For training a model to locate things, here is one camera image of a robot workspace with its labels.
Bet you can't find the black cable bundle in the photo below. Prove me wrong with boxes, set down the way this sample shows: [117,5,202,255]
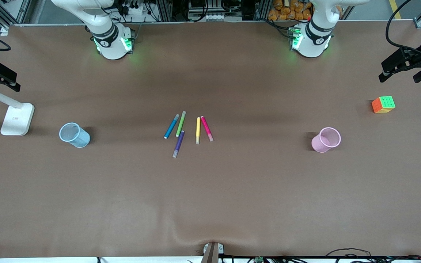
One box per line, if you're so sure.
[326,248,421,263]

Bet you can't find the multicoloured puzzle cube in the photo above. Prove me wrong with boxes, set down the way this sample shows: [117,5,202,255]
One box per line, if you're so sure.
[371,96,396,114]

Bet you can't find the orange snack packets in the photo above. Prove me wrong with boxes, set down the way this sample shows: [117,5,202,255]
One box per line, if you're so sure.
[267,0,313,21]

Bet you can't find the white desk lamp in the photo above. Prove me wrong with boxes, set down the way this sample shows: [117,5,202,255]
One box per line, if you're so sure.
[0,82,35,136]

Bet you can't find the green marker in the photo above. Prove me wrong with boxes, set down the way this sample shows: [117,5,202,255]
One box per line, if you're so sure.
[175,111,187,138]

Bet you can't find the white power strip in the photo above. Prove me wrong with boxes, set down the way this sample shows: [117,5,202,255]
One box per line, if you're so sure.
[125,4,160,17]

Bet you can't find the pink marker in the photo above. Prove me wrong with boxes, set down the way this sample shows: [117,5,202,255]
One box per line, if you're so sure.
[200,116,214,142]

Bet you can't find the purple marker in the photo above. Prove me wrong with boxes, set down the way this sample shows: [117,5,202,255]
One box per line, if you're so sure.
[172,130,185,159]

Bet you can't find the blue marker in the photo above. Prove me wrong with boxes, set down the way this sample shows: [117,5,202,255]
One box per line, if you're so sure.
[164,114,180,140]

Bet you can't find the blue mesh cup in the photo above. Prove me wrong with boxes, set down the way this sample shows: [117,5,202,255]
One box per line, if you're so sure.
[59,122,91,148]

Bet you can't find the pink mesh cup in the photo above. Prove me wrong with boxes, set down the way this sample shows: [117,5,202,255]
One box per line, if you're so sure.
[311,127,342,153]

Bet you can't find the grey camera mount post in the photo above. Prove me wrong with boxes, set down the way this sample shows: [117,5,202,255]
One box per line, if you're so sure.
[201,242,225,263]

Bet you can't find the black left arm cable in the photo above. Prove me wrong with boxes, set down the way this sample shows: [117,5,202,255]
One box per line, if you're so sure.
[385,0,421,55]

